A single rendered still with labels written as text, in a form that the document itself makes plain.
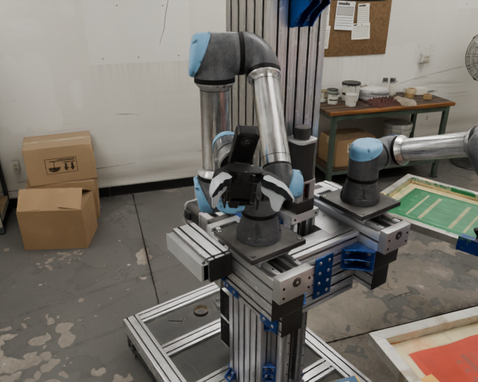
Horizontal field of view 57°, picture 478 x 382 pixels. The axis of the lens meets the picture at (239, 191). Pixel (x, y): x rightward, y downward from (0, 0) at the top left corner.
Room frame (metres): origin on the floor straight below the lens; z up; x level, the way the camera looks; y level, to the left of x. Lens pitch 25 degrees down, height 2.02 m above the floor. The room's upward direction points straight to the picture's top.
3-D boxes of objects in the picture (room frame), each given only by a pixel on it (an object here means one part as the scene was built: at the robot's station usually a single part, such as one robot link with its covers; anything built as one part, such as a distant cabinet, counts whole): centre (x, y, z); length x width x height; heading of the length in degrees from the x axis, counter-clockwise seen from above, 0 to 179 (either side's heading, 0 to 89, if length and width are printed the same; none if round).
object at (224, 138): (1.01, 0.02, 1.65); 0.11 x 0.08 x 0.09; 9
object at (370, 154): (1.58, -0.48, 1.42); 0.13 x 0.12 x 0.14; 129
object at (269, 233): (1.29, -0.07, 1.31); 0.15 x 0.15 x 0.10
